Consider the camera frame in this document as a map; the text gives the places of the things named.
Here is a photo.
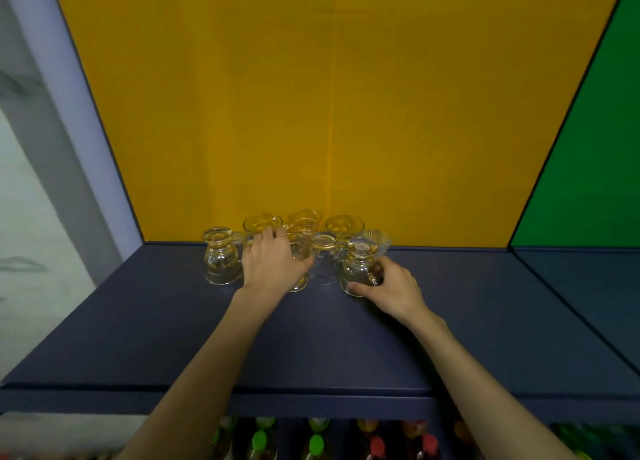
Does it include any green back panel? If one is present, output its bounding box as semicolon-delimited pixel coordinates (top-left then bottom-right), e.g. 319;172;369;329
507;0;640;249

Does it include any person's left hand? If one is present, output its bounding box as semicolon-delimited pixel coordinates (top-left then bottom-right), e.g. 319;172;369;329
241;226;316;305

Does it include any group of green-capped tea bottles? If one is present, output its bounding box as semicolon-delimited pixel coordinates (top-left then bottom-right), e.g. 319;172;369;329
212;415;333;460

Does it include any orange back panel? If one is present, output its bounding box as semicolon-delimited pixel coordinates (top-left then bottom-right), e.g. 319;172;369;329
49;0;629;249

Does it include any cluster of glassware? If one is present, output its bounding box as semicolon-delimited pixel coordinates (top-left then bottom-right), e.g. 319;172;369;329
201;208;366;287

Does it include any person's right forearm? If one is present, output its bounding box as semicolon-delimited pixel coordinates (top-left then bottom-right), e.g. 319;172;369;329
407;309;579;460

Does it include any person's left forearm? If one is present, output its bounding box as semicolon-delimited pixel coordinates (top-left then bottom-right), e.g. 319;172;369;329
115;287;286;460

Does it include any group of green soda bottles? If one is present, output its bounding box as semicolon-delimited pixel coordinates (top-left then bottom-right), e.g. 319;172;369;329
549;422;640;460

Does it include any person's right hand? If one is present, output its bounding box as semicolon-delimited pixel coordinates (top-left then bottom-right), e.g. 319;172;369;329
346;255;433;328

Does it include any group of red-capped bottles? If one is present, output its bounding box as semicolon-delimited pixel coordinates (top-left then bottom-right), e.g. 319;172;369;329
355;418;476;460

